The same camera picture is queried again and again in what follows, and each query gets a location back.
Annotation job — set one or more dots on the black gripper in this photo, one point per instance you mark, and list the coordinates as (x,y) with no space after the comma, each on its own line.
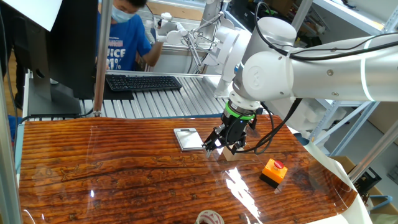
(236,126)

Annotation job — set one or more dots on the light wooden block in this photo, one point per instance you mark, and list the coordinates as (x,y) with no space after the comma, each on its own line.
(230,156)

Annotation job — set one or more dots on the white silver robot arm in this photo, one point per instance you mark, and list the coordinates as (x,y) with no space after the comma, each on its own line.
(326,74)

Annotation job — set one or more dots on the person's left forearm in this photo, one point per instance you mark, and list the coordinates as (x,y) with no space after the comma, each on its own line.
(152,56)

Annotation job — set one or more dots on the silver digital pocket scale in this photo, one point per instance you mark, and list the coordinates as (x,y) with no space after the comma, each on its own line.
(189,140)

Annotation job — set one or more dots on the person's left hand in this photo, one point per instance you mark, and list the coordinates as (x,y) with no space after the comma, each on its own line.
(160,35)

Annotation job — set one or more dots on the orange emergency stop button box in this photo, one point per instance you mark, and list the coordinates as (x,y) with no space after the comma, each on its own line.
(273,172)

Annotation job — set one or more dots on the patterned tape roll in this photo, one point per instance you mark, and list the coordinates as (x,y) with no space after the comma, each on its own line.
(214,216)

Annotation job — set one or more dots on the white foam packaging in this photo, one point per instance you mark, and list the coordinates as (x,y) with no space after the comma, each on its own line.
(298,119)

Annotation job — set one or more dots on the white haptic control device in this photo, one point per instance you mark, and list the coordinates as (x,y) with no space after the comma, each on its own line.
(230,53)

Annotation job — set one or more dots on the black computer keyboard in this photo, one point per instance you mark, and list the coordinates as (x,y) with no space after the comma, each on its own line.
(143,83)

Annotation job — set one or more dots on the wood grain vinyl mat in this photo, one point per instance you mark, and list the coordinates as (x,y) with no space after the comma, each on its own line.
(124,174)

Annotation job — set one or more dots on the brown cardboard box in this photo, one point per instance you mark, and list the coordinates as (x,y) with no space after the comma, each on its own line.
(343,161)

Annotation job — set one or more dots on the grey background robot column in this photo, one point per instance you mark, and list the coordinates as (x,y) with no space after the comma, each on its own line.
(211,14)

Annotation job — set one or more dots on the brown cardboard sheet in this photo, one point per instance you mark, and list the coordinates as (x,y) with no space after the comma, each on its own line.
(174,12)

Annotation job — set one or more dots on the person in blue shirt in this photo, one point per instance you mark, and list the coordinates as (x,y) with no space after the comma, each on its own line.
(124,40)

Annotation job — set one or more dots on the black plastic crate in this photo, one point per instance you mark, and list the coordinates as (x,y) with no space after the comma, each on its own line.
(370,180)

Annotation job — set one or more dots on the light blue face mask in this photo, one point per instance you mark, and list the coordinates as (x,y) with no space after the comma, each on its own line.
(119,15)

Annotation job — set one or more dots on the white metal shelf rack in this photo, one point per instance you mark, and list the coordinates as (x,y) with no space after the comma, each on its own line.
(345,14)

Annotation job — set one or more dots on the black computer monitor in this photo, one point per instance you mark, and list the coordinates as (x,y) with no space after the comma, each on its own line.
(74,46)

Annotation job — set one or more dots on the aluminium frame pole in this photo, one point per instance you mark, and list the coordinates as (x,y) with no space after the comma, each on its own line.
(102,62)
(7,171)
(373,152)

